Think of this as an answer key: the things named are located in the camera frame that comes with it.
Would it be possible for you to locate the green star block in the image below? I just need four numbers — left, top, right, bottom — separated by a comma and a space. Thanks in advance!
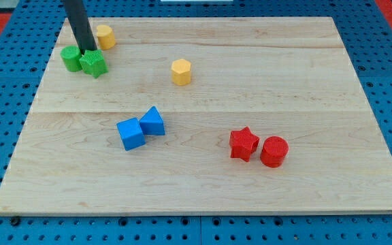
79, 50, 108, 78

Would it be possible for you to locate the blue triangle block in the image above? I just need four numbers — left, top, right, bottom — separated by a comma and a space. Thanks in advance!
139, 106, 165, 135

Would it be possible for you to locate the yellow hexagon block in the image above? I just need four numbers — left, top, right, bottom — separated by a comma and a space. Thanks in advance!
171, 59, 191, 86

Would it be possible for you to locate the yellow heart block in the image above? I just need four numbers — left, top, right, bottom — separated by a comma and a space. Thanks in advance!
97, 24, 116, 50

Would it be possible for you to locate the red star block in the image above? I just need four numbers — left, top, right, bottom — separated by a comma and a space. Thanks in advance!
229, 127, 260, 162

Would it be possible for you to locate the wooden board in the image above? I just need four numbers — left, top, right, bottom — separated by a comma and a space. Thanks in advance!
0, 17, 392, 216

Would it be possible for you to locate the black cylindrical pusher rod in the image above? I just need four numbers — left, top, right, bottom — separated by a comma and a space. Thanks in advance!
62, 0, 97, 54

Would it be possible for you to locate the blue cube block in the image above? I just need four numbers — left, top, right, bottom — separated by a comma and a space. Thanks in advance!
116, 118, 146, 151

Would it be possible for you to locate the red cylinder block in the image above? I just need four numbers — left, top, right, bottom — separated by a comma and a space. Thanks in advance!
260, 136, 289, 168

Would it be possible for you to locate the green cylinder block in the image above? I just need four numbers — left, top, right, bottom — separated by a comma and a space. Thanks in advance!
60, 46, 82, 72

